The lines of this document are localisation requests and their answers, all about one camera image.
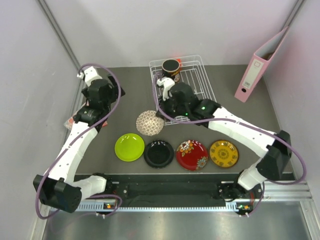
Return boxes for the black floral mug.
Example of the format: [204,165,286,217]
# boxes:
[161,59,181,83]

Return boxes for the white wire dish rack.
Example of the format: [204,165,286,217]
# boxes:
[153,55,221,126]

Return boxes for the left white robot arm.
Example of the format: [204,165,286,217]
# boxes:
[33,75,125,213]

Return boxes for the red floral plate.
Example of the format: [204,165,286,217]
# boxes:
[175,139,209,171]

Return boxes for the green plate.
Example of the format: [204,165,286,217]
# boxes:
[114,133,145,162]

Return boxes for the floral cover book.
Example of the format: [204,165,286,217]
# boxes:
[63,116,74,130]

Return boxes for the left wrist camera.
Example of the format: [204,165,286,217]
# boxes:
[77,66,102,87]

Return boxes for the patterned ceramic bowl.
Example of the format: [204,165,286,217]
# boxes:
[135,110,165,136]

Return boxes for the purple cable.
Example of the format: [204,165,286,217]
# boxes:
[34,62,122,220]
[151,73,308,186]

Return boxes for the pink ring binder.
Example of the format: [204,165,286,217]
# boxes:
[234,26,289,103]

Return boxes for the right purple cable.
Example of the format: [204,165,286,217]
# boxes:
[151,73,308,186]

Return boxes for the yellow brown plate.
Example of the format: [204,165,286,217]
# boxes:
[209,140,239,169]

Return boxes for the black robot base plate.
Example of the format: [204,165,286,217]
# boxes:
[102,173,261,207]

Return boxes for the black plate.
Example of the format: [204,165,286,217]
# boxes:
[143,140,175,169]

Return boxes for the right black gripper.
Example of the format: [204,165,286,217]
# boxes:
[157,92,190,122]

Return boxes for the white cable duct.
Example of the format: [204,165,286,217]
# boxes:
[77,201,241,213]

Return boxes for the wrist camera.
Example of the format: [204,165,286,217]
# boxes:
[156,77,175,101]
[77,66,102,87]

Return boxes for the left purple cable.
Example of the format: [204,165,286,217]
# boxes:
[34,62,122,220]

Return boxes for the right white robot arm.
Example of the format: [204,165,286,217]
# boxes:
[156,77,292,198]

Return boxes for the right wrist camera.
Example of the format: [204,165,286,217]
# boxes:
[156,77,175,101]

